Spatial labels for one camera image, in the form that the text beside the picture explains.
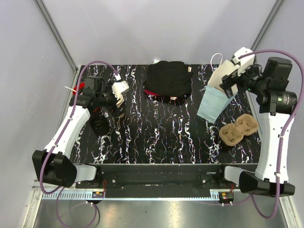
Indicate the blue white paper bag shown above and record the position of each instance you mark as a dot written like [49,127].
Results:
[215,100]

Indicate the pink folded cloth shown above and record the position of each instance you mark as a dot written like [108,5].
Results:
[157,95]

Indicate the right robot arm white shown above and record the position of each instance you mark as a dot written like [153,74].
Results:
[276,105]

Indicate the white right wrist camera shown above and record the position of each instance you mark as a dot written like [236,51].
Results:
[244,59]

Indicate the red cup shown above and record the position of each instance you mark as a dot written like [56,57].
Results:
[81,86]

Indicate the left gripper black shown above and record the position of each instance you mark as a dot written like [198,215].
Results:
[113,109]

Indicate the black folded cloth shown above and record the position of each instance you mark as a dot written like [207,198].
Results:
[169,78]

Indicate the stack of paper cups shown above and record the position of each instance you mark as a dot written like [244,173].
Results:
[120,107]

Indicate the brown cup carrier on table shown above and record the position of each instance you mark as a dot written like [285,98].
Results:
[232,134]

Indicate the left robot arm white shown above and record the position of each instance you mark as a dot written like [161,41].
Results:
[52,164]

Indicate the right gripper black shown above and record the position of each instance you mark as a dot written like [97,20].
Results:
[229,80]

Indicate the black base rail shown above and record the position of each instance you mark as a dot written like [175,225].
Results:
[156,181]

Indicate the stack of black lids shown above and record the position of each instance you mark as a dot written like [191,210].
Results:
[99,125]

